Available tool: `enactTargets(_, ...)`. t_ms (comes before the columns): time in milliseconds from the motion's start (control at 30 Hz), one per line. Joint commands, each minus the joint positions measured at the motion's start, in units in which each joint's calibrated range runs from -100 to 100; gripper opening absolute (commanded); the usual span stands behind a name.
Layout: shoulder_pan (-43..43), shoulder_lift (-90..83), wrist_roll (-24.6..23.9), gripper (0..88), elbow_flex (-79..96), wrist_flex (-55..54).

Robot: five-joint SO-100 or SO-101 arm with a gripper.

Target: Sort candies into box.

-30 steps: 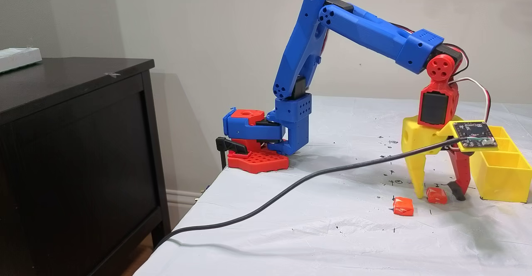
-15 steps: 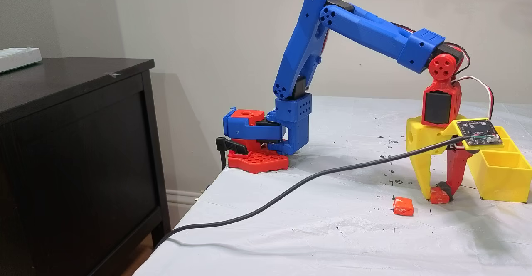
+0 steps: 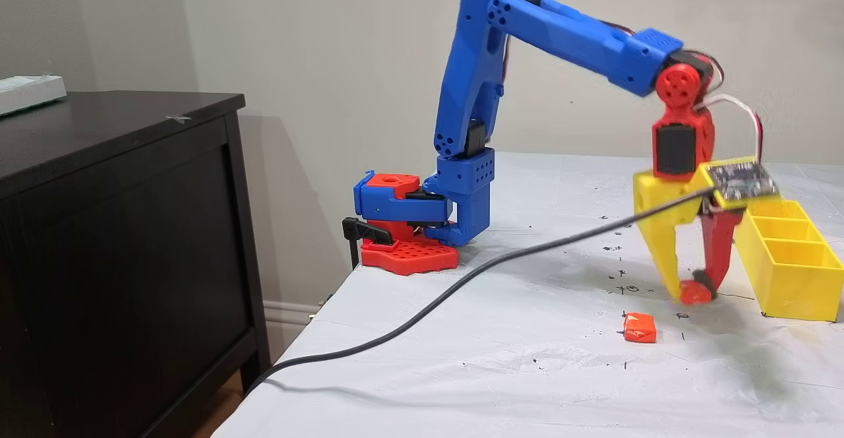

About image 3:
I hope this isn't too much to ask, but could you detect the white red servo cable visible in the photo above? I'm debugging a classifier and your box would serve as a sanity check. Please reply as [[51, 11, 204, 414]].
[[696, 93, 764, 165]]

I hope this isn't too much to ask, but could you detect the black table clamp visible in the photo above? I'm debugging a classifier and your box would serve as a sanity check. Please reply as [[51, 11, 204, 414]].
[[342, 217, 396, 270]]

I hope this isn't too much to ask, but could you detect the black red servo cable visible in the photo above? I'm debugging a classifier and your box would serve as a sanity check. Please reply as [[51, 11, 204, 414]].
[[699, 52, 726, 92]]

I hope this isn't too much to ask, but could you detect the white plastic table cover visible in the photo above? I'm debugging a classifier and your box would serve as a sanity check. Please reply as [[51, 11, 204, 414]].
[[212, 153, 844, 438]]

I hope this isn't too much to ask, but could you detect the orange candy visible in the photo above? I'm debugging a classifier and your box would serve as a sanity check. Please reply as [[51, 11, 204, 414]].
[[679, 280, 713, 305], [623, 313, 657, 344]]

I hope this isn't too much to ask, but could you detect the white flat box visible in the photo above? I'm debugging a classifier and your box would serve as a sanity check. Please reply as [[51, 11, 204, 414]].
[[0, 75, 68, 117]]

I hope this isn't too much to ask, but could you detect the white baseboard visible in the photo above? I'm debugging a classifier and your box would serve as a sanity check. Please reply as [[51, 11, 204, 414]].
[[264, 299, 327, 334]]

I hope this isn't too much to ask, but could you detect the black camera cable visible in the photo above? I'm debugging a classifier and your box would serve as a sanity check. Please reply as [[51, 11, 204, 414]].
[[244, 186, 716, 392]]

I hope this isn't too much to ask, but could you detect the black wooden dresser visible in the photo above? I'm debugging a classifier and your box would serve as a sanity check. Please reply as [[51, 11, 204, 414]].
[[0, 91, 271, 438]]

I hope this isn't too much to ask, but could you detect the yellow three-compartment box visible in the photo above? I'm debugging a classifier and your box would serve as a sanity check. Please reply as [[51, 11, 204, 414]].
[[734, 197, 844, 323]]

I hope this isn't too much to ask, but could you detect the yellow mounted camera circuit board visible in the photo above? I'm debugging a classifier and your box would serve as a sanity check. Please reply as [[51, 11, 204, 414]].
[[702, 156, 782, 212]]

